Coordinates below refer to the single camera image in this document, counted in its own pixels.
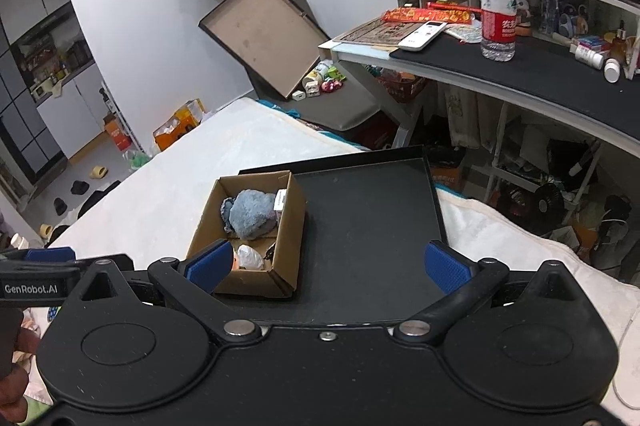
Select white desk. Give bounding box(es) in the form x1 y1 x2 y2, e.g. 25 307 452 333
320 18 640 152

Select brown flat board box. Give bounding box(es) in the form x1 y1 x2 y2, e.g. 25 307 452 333
198 0 333 101

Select small colourful toys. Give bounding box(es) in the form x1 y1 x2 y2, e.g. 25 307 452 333
320 73 347 94

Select person's left hand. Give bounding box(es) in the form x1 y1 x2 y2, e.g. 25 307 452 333
0 328 41 409

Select grey bench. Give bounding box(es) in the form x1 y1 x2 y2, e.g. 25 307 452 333
280 78 381 132

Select white remote control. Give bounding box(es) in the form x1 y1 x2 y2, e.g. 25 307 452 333
397 21 449 52

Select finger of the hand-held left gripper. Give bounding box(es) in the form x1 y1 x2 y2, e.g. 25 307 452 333
75 254 134 275
0 247 77 265

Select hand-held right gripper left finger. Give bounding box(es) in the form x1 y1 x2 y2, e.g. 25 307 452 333
75 239 263 347

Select white cable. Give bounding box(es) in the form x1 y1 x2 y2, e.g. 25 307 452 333
612 306 640 407

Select black fan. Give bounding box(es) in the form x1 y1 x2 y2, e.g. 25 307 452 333
530 182 565 222

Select brown patterned board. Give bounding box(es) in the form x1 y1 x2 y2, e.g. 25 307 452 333
334 18 426 47

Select white wire rack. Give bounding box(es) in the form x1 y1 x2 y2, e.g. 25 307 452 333
100 81 141 157

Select red printed packets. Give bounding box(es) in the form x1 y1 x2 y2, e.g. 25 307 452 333
382 1 483 26

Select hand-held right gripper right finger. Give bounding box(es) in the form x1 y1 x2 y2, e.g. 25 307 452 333
395 241 588 347

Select white blanket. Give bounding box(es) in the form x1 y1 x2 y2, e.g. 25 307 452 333
47 98 640 426

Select orange bag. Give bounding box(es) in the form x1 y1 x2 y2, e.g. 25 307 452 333
103 113 133 152

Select red basket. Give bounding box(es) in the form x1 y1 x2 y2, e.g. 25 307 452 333
377 73 428 104

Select white milk can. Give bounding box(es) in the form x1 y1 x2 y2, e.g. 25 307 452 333
301 60 333 89

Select orange cardboard box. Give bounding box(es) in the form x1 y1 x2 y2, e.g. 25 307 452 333
152 98 206 152

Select white cabinet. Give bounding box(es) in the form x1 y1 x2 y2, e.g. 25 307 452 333
35 63 113 159

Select grey fluffy plush ball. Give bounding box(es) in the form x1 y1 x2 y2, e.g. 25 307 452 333
229 189 279 239

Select blue denim plush toy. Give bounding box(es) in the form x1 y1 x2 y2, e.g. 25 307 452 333
220 197 238 232

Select white sock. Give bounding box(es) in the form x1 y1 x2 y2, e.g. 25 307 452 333
236 244 264 272

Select brown cardboard box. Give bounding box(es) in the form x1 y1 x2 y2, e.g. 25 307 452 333
186 171 307 298

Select black tray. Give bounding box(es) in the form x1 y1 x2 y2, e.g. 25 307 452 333
239 145 450 324

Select black desk mat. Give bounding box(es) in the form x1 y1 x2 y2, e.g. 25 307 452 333
390 23 640 129

